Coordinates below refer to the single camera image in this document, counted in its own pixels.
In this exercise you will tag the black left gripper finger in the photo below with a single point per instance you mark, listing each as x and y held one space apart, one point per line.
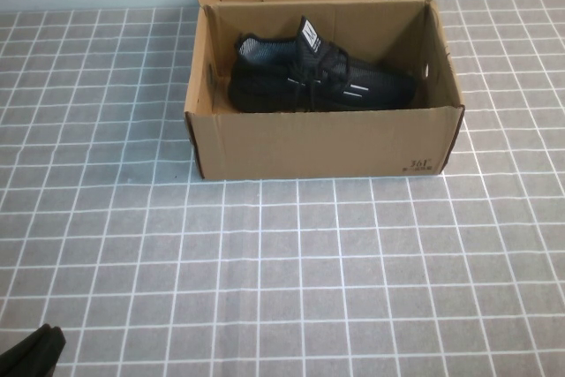
40 355
56 355

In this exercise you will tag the brown cardboard shoe box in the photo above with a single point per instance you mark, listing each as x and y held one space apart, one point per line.
331 147

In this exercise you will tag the black knit sneaker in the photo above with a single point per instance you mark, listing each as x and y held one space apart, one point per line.
375 85

